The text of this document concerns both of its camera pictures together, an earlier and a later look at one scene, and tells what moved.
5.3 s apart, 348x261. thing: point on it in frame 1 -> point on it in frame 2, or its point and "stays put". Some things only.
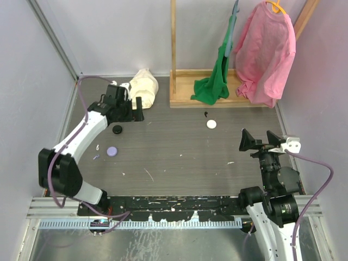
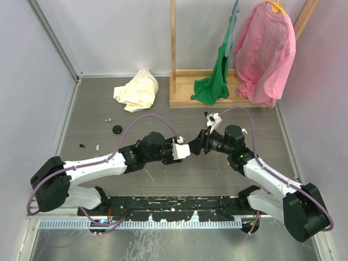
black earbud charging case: (117, 129) stays put
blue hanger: (229, 38) stays put
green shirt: (211, 89) stays put
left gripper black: (135, 115) -> (170, 160)
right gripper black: (247, 141) -> (204, 137)
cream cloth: (145, 85) stays put
